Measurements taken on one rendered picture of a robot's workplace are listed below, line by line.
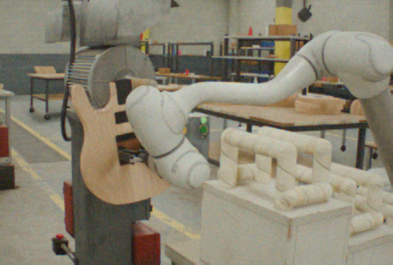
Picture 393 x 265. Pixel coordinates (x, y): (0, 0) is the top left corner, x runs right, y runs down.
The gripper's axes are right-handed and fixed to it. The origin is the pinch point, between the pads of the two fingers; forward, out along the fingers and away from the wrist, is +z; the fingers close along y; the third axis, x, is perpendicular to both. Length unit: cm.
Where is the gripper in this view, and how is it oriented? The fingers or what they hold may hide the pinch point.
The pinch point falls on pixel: (132, 147)
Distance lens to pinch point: 163.8
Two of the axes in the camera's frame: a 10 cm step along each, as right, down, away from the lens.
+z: -5.2, -1.1, 8.4
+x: -1.1, -9.7, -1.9
